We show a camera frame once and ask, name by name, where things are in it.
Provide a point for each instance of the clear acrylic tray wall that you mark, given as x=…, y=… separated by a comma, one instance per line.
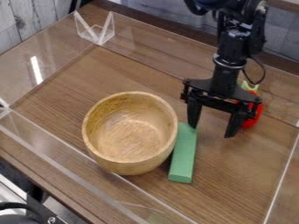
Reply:
x=56, y=74

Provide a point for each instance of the green rectangular block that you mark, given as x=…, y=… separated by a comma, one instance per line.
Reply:
x=183, y=154

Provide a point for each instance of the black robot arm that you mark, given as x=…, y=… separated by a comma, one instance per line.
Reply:
x=240, y=38

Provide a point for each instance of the wooden bowl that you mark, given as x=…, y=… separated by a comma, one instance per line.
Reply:
x=129, y=131

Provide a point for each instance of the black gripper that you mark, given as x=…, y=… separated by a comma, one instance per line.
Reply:
x=197, y=95

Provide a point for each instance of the clear acrylic corner bracket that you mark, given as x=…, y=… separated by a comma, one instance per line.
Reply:
x=96, y=34

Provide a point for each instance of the black metal stand bracket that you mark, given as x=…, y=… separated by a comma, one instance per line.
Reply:
x=40, y=213

